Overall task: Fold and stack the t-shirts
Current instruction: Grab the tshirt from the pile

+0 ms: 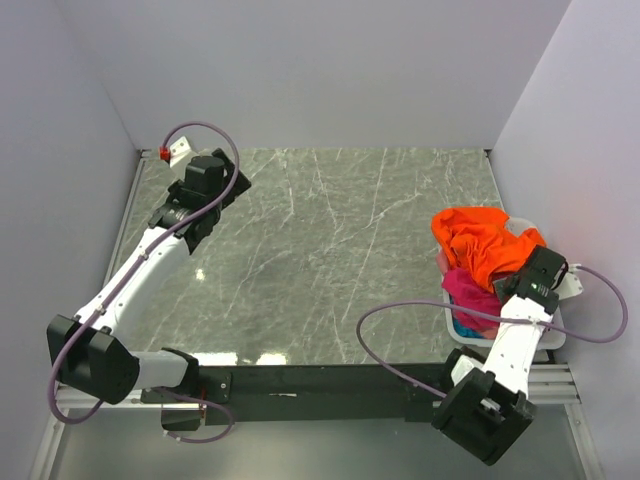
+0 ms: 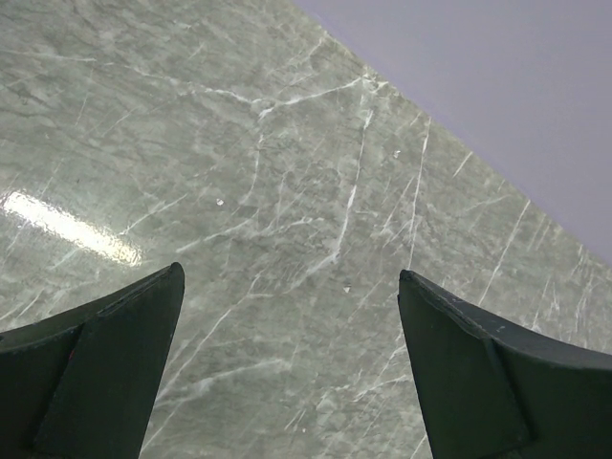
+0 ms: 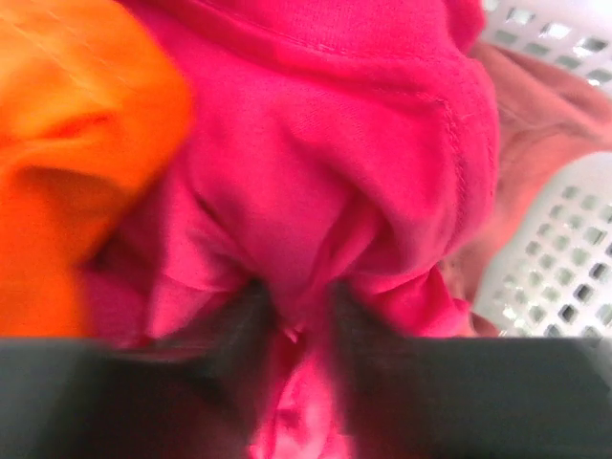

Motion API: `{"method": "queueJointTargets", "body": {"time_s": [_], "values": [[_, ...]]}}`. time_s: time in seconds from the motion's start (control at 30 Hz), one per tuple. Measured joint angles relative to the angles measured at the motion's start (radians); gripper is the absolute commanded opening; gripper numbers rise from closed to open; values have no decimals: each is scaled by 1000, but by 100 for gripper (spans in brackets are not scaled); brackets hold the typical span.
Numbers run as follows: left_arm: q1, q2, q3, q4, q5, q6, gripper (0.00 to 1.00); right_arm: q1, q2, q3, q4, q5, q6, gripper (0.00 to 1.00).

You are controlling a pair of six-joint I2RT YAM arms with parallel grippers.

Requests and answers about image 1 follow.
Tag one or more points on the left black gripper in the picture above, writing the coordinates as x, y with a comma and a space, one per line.
230, 170

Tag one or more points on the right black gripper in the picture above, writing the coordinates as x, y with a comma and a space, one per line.
498, 284

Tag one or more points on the orange t shirt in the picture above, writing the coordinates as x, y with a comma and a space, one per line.
476, 239

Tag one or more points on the magenta t shirt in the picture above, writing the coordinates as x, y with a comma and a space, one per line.
459, 284

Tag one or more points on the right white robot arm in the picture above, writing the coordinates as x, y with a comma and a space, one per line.
487, 407

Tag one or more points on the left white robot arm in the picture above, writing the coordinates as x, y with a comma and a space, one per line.
87, 350

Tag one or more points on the white plastic laundry basket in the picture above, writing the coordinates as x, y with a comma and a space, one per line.
547, 340

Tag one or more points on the blue t shirt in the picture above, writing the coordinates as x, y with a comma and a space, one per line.
470, 332

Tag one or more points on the salmon pink t shirt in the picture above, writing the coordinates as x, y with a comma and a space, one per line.
443, 263

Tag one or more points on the black base beam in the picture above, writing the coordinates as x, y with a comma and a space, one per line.
313, 392

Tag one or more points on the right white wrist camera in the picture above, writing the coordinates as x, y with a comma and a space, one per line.
570, 286

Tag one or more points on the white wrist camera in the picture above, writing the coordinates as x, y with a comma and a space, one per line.
570, 286
178, 153

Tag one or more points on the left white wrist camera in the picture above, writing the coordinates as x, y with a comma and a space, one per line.
178, 153

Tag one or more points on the aluminium frame rail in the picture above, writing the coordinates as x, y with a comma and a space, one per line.
549, 384

